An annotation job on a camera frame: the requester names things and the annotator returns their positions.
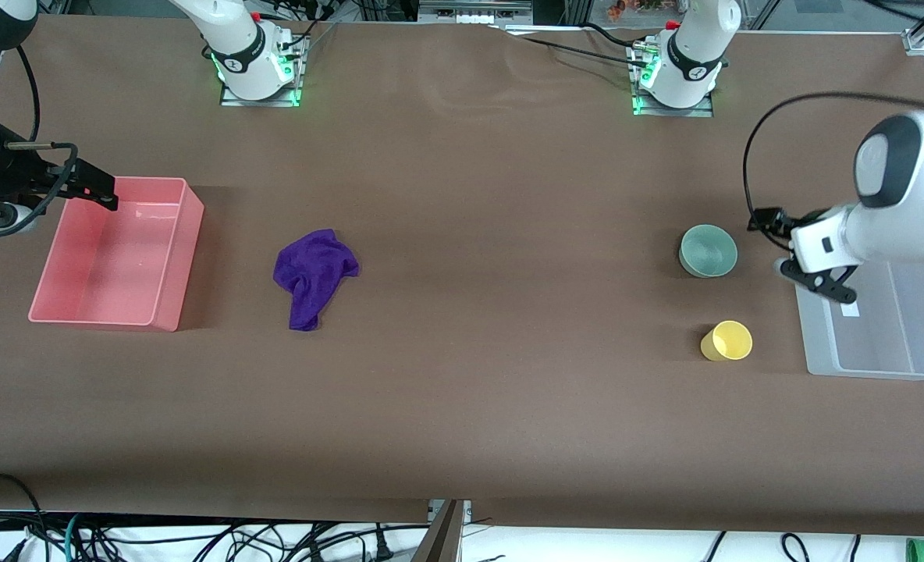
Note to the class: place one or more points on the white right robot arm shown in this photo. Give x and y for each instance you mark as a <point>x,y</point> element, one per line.
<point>236,55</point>

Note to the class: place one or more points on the green bowl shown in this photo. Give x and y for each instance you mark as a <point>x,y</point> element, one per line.
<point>708,251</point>

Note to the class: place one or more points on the pink plastic bin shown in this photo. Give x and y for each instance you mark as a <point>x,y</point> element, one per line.
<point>103,257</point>

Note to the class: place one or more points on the yellow cup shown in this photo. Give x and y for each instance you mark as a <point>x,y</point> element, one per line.
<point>729,342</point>

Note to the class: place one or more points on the brown table cover sheet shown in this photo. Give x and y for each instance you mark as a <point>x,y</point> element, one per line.
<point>462,390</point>

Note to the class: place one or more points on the purple cloth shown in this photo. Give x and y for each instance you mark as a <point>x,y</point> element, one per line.
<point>314,273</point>

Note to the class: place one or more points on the metal table leg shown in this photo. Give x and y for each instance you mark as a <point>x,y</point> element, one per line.
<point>442,538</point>

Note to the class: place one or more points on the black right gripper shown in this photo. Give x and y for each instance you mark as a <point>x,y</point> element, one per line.
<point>11,176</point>

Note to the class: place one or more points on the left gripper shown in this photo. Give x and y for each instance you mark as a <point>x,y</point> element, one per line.
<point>776,222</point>

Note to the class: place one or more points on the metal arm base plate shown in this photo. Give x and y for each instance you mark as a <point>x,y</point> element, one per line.
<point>665,112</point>
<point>292,92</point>

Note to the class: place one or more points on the grey metal box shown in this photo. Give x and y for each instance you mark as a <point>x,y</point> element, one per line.
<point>474,9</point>

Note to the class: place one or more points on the clear plastic bin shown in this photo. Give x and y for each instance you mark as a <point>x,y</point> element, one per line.
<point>883,336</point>

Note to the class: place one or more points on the aluminium corner bracket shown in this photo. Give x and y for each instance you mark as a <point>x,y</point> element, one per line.
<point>918,40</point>

